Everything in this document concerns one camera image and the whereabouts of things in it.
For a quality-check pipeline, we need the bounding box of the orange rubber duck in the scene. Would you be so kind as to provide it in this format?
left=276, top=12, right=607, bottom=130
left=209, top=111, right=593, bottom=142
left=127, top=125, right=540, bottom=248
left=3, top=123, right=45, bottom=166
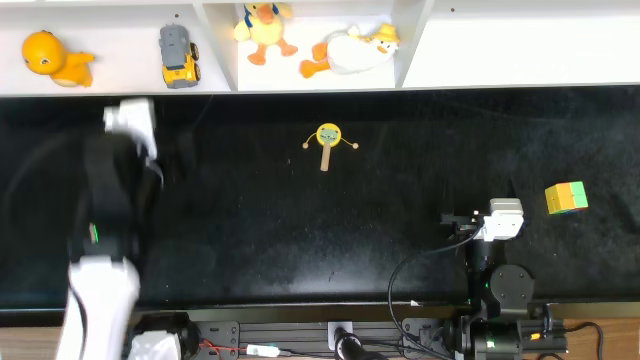
left=20, top=29, right=96, bottom=89

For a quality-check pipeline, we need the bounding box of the white plush duck yellow hat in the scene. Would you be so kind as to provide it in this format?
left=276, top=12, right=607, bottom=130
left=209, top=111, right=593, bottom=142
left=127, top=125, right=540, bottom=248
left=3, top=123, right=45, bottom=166
left=299, top=22, right=402, bottom=79

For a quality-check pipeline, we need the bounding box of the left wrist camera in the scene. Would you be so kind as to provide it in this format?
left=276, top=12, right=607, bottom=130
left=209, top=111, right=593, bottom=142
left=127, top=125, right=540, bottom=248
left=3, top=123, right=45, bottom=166
left=102, top=97, right=160, bottom=162

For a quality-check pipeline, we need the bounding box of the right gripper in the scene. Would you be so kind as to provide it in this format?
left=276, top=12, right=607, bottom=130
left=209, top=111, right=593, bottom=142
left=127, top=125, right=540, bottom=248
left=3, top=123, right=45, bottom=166
left=440, top=176, right=517, bottom=237

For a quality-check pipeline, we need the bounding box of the mounting rail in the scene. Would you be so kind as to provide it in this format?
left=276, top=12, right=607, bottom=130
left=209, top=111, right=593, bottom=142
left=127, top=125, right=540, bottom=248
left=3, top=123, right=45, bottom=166
left=184, top=304, right=605, bottom=360

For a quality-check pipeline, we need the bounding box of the yellow rattle drum toy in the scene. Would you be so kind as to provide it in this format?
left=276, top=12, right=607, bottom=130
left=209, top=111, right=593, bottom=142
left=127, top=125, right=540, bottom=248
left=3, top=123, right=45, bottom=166
left=301, top=122, right=360, bottom=173

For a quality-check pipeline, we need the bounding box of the grey and yellow toy truck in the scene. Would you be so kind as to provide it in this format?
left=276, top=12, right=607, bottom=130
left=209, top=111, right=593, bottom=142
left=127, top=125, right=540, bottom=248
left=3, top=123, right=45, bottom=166
left=158, top=23, right=202, bottom=90

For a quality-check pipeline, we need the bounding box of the many-coloured puzzle cube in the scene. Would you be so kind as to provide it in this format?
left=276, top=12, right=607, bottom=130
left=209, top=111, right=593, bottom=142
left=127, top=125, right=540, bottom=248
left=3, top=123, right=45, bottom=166
left=544, top=180, right=590, bottom=216

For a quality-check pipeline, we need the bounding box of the white shelf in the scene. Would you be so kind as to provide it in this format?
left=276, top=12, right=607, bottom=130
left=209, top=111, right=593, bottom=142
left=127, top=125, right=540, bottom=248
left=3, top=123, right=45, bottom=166
left=0, top=0, right=640, bottom=98

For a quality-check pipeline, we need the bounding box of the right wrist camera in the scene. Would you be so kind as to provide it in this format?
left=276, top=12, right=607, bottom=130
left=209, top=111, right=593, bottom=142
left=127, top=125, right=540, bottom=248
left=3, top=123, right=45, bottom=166
left=481, top=197, right=526, bottom=243

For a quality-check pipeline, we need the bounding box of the black cable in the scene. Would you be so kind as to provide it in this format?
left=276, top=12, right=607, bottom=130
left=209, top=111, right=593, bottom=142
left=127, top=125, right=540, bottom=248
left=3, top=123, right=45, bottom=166
left=387, top=230, right=482, bottom=360

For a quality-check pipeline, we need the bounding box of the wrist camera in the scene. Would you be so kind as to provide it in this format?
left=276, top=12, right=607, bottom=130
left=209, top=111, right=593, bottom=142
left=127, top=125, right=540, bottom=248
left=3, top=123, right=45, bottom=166
left=481, top=197, right=526, bottom=243
left=102, top=97, right=160, bottom=162

